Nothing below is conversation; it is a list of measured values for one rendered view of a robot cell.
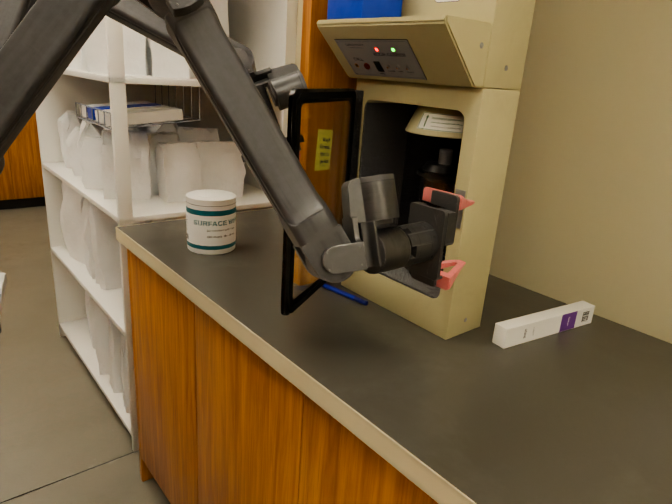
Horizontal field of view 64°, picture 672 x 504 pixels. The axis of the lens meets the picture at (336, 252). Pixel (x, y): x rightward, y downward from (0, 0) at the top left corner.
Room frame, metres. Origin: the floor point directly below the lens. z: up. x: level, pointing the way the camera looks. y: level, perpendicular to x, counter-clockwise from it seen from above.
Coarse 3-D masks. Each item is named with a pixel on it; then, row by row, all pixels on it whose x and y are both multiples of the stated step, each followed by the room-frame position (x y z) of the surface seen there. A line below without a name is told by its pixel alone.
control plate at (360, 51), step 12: (348, 48) 1.08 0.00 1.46; (360, 48) 1.05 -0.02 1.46; (372, 48) 1.03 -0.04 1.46; (384, 48) 1.00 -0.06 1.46; (396, 48) 0.98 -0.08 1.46; (408, 48) 0.96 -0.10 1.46; (348, 60) 1.11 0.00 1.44; (360, 60) 1.08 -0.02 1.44; (372, 60) 1.05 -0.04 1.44; (384, 60) 1.03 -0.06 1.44; (396, 60) 1.00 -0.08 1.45; (408, 60) 0.98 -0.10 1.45; (360, 72) 1.11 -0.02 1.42; (372, 72) 1.08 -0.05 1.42; (384, 72) 1.06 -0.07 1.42; (396, 72) 1.03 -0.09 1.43; (408, 72) 1.00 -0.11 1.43; (420, 72) 0.98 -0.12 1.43
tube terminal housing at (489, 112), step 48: (432, 0) 1.03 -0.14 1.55; (480, 0) 0.96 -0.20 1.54; (528, 0) 0.99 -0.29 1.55; (384, 96) 1.11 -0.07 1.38; (432, 96) 1.01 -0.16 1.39; (480, 96) 0.93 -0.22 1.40; (480, 144) 0.94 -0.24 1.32; (480, 192) 0.96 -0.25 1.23; (480, 240) 0.97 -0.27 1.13; (384, 288) 1.07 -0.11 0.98; (480, 288) 0.99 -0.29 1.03
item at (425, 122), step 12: (420, 108) 1.08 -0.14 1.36; (432, 108) 1.05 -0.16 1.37; (420, 120) 1.06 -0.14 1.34; (432, 120) 1.04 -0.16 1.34; (444, 120) 1.03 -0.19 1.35; (456, 120) 1.03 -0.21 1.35; (420, 132) 1.05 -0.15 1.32; (432, 132) 1.03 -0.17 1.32; (444, 132) 1.02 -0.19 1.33; (456, 132) 1.02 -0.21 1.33
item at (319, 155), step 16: (288, 112) 0.87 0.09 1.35; (304, 112) 0.92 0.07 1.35; (320, 112) 0.98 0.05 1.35; (336, 112) 1.06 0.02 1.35; (288, 128) 0.87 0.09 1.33; (304, 128) 0.92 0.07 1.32; (320, 128) 0.99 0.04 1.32; (336, 128) 1.06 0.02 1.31; (304, 144) 0.92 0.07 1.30; (320, 144) 0.99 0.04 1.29; (336, 144) 1.07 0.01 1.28; (304, 160) 0.92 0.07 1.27; (320, 160) 0.99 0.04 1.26; (336, 160) 1.07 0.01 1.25; (320, 176) 1.00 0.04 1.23; (336, 176) 1.08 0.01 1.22; (320, 192) 1.00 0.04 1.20; (336, 192) 1.09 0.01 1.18; (336, 208) 1.09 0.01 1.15; (304, 272) 0.95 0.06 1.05; (304, 288) 0.95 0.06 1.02
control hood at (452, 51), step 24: (336, 24) 1.06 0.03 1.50; (360, 24) 1.01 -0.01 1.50; (384, 24) 0.96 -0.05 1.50; (408, 24) 0.92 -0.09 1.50; (432, 24) 0.88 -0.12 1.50; (456, 24) 0.87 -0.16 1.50; (480, 24) 0.91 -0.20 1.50; (336, 48) 1.11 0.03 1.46; (432, 48) 0.92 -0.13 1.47; (456, 48) 0.88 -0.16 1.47; (480, 48) 0.92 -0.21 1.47; (432, 72) 0.96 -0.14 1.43; (456, 72) 0.92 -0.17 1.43; (480, 72) 0.92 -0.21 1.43
